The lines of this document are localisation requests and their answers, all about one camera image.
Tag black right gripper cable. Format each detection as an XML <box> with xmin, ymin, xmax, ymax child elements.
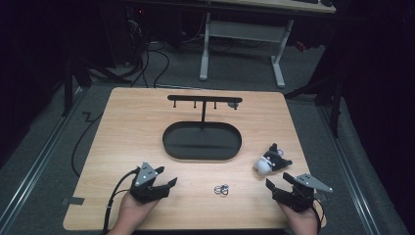
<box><xmin>309</xmin><ymin>197</ymin><xmax>325</xmax><ymax>235</ymax></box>

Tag person's left hand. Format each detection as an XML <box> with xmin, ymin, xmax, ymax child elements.
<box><xmin>115</xmin><ymin>192</ymin><xmax>161</xmax><ymax>232</ymax></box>

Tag bundle of black cables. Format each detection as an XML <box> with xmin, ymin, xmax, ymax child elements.
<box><xmin>125</xmin><ymin>40</ymin><xmax>171</xmax><ymax>89</ymax></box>

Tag person's right hand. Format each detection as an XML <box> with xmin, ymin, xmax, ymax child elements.
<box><xmin>277</xmin><ymin>201</ymin><xmax>322</xmax><ymax>235</ymax></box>

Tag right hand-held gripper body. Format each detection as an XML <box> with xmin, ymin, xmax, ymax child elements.
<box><xmin>272</xmin><ymin>172</ymin><xmax>334</xmax><ymax>213</ymax></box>

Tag metal floor rail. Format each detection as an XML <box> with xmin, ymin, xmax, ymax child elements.
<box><xmin>317</xmin><ymin>106</ymin><xmax>381</xmax><ymax>235</ymax></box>
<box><xmin>0</xmin><ymin>87</ymin><xmax>86</xmax><ymax>226</ymax></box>

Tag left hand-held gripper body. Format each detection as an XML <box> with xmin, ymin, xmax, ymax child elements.
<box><xmin>129</xmin><ymin>162</ymin><xmax>171</xmax><ymax>205</ymax></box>

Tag grey tape piece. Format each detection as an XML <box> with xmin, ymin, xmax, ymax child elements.
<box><xmin>61</xmin><ymin>196</ymin><xmax>85</xmax><ymax>207</ymax></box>

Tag dark computer tower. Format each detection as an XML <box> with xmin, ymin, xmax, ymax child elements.
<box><xmin>125</xmin><ymin>5</ymin><xmax>150</xmax><ymax>68</ymax></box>

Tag white frame desk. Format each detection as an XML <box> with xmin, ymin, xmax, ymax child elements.
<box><xmin>199</xmin><ymin>0</ymin><xmax>337</xmax><ymax>89</ymax></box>

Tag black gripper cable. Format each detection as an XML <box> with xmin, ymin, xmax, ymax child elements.
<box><xmin>102</xmin><ymin>167</ymin><xmax>140</xmax><ymax>235</ymax></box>
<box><xmin>309</xmin><ymin>197</ymin><xmax>325</xmax><ymax>235</ymax></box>

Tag black floor cable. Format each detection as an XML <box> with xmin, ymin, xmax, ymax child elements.
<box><xmin>70</xmin><ymin>111</ymin><xmax>104</xmax><ymax>178</ymax></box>

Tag black key rack with tray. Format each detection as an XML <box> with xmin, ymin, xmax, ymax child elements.
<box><xmin>161</xmin><ymin>94</ymin><xmax>244</xmax><ymax>162</ymax></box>

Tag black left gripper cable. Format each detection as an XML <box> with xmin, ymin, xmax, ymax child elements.
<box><xmin>102</xmin><ymin>167</ymin><xmax>140</xmax><ymax>235</ymax></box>

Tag silver key rings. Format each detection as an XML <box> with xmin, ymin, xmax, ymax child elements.
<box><xmin>213</xmin><ymin>183</ymin><xmax>230</xmax><ymax>197</ymax></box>

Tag black and white plush keychain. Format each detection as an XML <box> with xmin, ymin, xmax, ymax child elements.
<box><xmin>253</xmin><ymin>142</ymin><xmax>294</xmax><ymax>177</ymax></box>

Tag black metal stand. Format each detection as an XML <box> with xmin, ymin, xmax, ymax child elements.
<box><xmin>61</xmin><ymin>48</ymin><xmax>132</xmax><ymax>118</ymax></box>
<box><xmin>284</xmin><ymin>72</ymin><xmax>345</xmax><ymax>139</ymax></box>

